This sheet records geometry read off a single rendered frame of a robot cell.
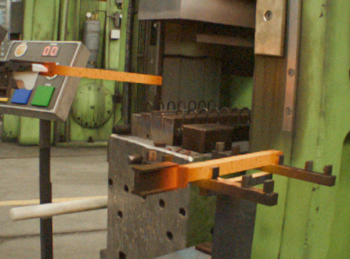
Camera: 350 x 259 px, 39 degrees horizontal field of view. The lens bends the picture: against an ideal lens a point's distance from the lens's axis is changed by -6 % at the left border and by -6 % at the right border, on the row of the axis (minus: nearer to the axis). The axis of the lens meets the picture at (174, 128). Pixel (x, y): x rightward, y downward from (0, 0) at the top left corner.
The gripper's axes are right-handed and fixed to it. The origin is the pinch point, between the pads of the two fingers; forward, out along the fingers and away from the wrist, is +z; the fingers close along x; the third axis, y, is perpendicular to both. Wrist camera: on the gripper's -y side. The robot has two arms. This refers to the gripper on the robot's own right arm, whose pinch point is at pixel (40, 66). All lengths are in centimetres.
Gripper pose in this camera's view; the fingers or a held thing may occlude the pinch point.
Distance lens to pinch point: 119.3
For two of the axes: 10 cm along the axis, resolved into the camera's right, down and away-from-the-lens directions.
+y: -0.8, 9.9, 1.1
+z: 7.7, -0.1, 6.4
